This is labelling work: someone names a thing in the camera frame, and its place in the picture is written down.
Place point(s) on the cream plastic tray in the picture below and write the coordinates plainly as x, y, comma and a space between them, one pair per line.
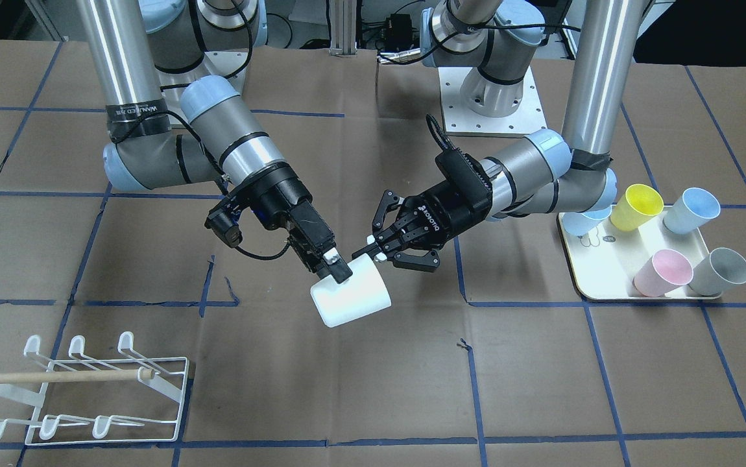
604, 261

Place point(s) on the white wire cup rack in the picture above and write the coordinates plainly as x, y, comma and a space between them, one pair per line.
78, 399

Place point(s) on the grey plastic cup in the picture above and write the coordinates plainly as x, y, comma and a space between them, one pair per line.
721, 270

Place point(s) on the white plastic cup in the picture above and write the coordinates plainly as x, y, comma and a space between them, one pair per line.
363, 293

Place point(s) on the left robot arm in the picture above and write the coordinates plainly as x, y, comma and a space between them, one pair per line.
498, 158

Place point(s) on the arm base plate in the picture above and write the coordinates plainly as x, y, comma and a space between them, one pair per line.
473, 106
215, 63

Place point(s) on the light blue plastic cup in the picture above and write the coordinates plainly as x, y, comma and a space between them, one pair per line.
579, 224

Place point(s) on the yellow plastic cup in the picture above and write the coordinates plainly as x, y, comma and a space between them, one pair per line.
638, 205

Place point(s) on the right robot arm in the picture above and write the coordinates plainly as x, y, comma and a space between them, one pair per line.
174, 117

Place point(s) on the aluminium frame post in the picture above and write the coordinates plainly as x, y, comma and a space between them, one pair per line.
343, 26

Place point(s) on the pink plastic cup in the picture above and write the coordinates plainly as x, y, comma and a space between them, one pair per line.
665, 271

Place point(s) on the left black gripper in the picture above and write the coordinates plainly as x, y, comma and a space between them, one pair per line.
445, 207

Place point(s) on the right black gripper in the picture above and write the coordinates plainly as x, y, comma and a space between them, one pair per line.
290, 202

